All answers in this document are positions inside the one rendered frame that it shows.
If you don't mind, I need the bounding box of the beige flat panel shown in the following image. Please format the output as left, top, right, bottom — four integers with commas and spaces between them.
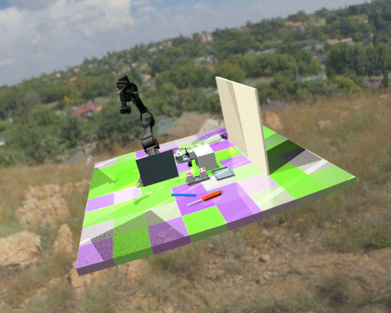
215, 77, 270, 176

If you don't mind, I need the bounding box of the orange-handled screwdriver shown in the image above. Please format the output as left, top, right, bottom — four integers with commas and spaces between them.
187, 191, 221, 206

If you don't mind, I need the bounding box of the white rectangular block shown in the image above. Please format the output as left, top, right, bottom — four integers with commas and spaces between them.
192, 144, 218, 171

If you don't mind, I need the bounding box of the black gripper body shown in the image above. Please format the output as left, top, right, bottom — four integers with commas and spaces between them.
117, 81, 132, 114

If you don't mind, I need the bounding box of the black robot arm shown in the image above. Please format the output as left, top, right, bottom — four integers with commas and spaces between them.
118, 76, 160, 156

